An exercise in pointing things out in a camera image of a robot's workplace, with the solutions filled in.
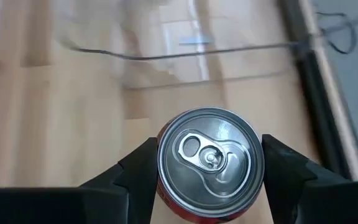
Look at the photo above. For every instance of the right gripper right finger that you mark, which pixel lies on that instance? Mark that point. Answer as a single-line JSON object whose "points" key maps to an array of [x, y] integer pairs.
{"points": [[306, 193]]}

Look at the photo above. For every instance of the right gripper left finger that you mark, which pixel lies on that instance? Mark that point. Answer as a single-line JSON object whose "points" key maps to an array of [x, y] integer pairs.
{"points": [[104, 199]]}

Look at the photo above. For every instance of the red soda can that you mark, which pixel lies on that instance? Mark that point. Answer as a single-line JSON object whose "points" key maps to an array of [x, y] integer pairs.
{"points": [[210, 161]]}

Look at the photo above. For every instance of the clear plastic bin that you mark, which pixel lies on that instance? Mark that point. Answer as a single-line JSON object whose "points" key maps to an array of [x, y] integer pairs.
{"points": [[182, 67]]}

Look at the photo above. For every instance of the black aluminium table frame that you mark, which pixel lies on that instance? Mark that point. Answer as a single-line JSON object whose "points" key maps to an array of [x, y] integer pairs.
{"points": [[315, 93]]}

